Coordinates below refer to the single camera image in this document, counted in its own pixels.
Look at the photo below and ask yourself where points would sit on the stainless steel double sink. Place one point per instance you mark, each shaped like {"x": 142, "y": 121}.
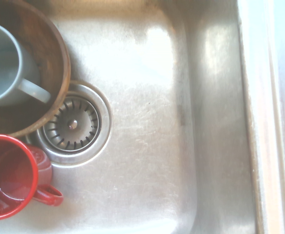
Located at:
{"x": 144, "y": 97}

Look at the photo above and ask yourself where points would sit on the metal sink drain strainer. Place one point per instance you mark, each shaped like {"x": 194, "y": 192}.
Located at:
{"x": 71, "y": 143}

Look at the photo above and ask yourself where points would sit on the brown wooden bowl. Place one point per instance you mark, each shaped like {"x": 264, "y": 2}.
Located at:
{"x": 47, "y": 48}

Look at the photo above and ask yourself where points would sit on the red mug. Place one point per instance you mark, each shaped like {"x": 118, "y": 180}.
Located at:
{"x": 10, "y": 170}

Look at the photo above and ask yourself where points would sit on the grey ceramic mug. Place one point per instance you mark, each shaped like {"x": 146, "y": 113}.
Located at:
{"x": 1, "y": 68}

